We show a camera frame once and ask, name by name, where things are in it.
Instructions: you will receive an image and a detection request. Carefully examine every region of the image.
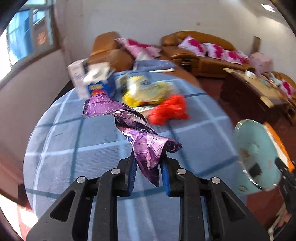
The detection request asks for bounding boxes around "pink floral pillow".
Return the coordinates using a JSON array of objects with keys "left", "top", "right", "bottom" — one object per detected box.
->
[
  {"left": 115, "top": 38, "right": 162, "bottom": 58},
  {"left": 203, "top": 43, "right": 232, "bottom": 61},
  {"left": 280, "top": 80, "right": 294, "bottom": 96},
  {"left": 178, "top": 36, "right": 207, "bottom": 57},
  {"left": 228, "top": 50, "right": 250, "bottom": 64}
]

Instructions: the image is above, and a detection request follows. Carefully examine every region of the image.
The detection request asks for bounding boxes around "rolled mat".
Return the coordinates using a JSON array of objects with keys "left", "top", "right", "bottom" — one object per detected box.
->
[{"left": 252, "top": 36, "right": 262, "bottom": 55}]

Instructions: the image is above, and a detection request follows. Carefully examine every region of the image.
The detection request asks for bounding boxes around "bright yellow plastic bag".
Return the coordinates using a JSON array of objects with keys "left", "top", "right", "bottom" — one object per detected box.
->
[{"left": 122, "top": 91, "right": 141, "bottom": 107}]

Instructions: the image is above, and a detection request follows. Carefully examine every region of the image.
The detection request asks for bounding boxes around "purple foil wrapper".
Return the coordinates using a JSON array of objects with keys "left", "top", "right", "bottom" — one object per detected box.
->
[{"left": 83, "top": 94, "right": 183, "bottom": 188}]

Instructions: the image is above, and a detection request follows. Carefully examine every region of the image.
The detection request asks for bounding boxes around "brown leather chaise sofa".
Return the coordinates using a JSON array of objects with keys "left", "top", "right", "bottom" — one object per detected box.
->
[{"left": 89, "top": 31, "right": 201, "bottom": 88}]

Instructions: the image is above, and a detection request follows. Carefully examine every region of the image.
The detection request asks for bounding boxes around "red window sticker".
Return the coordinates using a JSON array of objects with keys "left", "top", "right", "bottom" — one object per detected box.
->
[{"left": 36, "top": 32, "right": 47, "bottom": 45}]

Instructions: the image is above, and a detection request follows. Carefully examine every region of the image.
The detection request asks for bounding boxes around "white milk carton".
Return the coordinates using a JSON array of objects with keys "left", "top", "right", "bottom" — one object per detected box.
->
[{"left": 68, "top": 59, "right": 89, "bottom": 99}]

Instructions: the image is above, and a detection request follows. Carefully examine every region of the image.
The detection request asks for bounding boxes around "blue plaid tablecloth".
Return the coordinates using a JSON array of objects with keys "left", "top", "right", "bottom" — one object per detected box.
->
[{"left": 23, "top": 71, "right": 238, "bottom": 241}]

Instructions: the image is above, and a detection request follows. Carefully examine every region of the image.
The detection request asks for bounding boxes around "teal enamel bin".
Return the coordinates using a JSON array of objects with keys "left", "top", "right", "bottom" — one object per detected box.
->
[{"left": 233, "top": 119, "right": 287, "bottom": 192}]

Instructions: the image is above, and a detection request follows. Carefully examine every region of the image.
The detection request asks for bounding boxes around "white snack wrapper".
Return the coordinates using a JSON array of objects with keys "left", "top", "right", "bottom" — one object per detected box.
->
[{"left": 133, "top": 105, "right": 154, "bottom": 114}]

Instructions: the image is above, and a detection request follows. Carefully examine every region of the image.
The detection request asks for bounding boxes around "pale yellow plastic bag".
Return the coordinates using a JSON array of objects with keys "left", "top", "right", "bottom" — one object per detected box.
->
[{"left": 127, "top": 76, "right": 176, "bottom": 105}]

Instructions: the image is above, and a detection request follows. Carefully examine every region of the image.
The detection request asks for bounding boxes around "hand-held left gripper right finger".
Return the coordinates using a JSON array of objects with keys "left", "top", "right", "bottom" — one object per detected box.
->
[{"left": 159, "top": 158, "right": 270, "bottom": 241}]

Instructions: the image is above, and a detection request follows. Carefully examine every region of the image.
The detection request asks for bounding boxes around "brown leather long sofa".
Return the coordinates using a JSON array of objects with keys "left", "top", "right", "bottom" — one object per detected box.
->
[{"left": 161, "top": 31, "right": 255, "bottom": 78}]

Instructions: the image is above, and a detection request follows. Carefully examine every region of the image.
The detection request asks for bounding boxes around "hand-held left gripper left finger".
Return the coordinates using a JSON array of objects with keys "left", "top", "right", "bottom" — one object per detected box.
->
[{"left": 25, "top": 151, "right": 139, "bottom": 241}]

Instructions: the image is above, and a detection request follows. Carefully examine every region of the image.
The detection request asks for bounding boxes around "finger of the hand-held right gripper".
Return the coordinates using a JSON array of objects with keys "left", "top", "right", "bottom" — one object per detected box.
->
[{"left": 275, "top": 157, "right": 293, "bottom": 178}]

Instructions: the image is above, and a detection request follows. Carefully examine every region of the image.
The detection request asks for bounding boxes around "pink floral cover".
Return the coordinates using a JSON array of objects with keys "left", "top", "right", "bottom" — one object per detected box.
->
[{"left": 250, "top": 52, "right": 273, "bottom": 73}]

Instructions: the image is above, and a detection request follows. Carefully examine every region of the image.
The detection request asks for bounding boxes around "folded blue plaid cloth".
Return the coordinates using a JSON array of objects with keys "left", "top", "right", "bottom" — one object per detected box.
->
[{"left": 133, "top": 60, "right": 177, "bottom": 72}]

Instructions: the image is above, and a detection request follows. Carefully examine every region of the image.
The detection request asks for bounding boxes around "pink curtain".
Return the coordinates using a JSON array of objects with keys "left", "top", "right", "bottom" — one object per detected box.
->
[{"left": 53, "top": 0, "right": 70, "bottom": 54}]

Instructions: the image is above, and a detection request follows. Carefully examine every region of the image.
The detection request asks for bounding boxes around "dark green packet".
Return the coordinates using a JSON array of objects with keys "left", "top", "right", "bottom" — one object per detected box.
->
[{"left": 116, "top": 74, "right": 129, "bottom": 90}]

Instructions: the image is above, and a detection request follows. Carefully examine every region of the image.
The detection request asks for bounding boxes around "window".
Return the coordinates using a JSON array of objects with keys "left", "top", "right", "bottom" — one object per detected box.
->
[{"left": 0, "top": 5, "right": 57, "bottom": 81}]

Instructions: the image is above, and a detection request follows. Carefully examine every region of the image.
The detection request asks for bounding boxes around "dark wooden coffee table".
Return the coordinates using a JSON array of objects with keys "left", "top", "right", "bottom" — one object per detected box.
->
[{"left": 220, "top": 67, "right": 296, "bottom": 126}]

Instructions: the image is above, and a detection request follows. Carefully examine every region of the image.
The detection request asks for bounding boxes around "blue milk carton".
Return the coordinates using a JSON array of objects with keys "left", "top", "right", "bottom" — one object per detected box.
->
[{"left": 83, "top": 62, "right": 117, "bottom": 99}]

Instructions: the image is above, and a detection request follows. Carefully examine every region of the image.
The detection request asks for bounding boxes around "brown leather armchair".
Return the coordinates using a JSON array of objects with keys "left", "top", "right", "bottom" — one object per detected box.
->
[{"left": 270, "top": 72, "right": 296, "bottom": 94}]

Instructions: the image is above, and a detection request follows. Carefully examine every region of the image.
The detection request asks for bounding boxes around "red plastic bag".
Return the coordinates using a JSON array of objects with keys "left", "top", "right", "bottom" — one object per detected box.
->
[{"left": 148, "top": 95, "right": 189, "bottom": 126}]

